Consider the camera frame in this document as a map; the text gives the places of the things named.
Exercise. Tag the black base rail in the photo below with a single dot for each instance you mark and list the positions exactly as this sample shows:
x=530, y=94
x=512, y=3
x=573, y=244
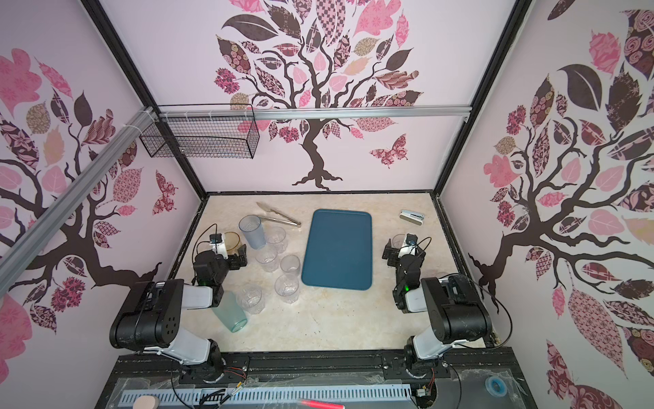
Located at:
x=391, y=364

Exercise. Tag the clear glass near right arm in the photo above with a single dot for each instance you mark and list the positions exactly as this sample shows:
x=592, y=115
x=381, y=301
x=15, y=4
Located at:
x=398, y=241

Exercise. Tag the clear faceted glass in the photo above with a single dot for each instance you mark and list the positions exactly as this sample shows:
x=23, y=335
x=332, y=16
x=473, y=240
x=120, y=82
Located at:
x=287, y=286
x=276, y=237
x=268, y=258

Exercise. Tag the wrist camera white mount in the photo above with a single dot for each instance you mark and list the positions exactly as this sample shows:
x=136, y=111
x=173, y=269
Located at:
x=409, y=246
x=218, y=245

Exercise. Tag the clear ribbed short glass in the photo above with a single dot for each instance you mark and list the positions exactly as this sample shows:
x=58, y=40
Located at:
x=251, y=299

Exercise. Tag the blue tape roll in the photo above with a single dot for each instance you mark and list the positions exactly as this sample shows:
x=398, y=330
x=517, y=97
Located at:
x=496, y=387

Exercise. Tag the pink pen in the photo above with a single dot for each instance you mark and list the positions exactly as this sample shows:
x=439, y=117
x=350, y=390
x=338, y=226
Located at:
x=320, y=405

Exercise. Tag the aluminium rail left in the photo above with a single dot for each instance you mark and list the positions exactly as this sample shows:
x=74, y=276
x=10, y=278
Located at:
x=20, y=255

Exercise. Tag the small white black device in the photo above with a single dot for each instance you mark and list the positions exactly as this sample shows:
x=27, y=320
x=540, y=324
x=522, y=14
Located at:
x=414, y=217

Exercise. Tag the teal plastic tray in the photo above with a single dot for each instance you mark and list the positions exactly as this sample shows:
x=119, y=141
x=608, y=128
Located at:
x=339, y=252

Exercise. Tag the metal tongs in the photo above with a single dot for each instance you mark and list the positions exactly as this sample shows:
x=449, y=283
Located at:
x=276, y=216

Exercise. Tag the black wire basket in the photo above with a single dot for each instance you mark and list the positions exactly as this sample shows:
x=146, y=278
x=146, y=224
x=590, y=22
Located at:
x=223, y=130

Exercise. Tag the clear dotted glass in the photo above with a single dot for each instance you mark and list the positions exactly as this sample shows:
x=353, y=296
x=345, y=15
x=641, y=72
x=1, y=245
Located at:
x=291, y=264

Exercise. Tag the teal dotted plastic cup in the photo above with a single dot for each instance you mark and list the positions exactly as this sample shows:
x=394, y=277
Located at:
x=230, y=313

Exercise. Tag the white slotted cable duct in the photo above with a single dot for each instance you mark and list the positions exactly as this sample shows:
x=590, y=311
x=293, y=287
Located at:
x=271, y=396

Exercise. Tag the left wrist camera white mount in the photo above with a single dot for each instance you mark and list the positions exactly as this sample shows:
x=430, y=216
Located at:
x=218, y=245

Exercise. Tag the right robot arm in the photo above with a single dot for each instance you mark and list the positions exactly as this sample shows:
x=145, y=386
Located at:
x=456, y=314

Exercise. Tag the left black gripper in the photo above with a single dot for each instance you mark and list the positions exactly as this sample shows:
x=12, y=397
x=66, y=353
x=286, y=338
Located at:
x=237, y=264

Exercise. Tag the aluminium rail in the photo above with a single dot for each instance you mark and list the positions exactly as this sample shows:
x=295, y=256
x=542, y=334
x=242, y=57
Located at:
x=20, y=255
x=319, y=113

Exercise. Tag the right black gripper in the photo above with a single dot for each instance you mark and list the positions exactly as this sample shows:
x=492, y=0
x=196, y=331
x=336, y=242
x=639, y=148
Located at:
x=397, y=256

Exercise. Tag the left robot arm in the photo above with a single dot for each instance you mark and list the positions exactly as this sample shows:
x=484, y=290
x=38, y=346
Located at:
x=150, y=319

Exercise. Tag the yellow transparent cup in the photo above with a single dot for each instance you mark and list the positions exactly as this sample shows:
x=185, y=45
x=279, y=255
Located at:
x=232, y=242

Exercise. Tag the beige round sponge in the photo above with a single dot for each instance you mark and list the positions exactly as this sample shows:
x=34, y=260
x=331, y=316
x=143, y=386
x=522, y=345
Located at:
x=146, y=402

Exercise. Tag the aluminium rail back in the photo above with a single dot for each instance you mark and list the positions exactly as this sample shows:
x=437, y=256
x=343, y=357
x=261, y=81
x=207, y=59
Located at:
x=319, y=113

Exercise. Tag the tall frosted blue cup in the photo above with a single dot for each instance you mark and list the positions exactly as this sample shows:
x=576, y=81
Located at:
x=253, y=230

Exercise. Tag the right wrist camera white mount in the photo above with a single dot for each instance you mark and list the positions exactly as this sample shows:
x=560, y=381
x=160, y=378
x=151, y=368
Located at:
x=409, y=246

